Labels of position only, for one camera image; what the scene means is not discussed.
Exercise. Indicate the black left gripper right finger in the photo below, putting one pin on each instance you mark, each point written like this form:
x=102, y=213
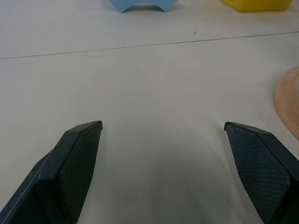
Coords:
x=259, y=168

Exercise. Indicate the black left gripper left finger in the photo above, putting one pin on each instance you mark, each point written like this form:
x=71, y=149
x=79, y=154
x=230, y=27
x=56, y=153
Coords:
x=70, y=168

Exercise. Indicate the round wooden piece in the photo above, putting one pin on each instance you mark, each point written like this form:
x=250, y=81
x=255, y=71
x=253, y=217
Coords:
x=288, y=102

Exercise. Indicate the yellow plastic block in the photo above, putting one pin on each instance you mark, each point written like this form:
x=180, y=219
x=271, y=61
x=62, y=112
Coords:
x=259, y=4

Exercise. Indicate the blue plastic block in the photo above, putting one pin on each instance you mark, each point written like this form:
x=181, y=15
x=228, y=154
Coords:
x=142, y=5

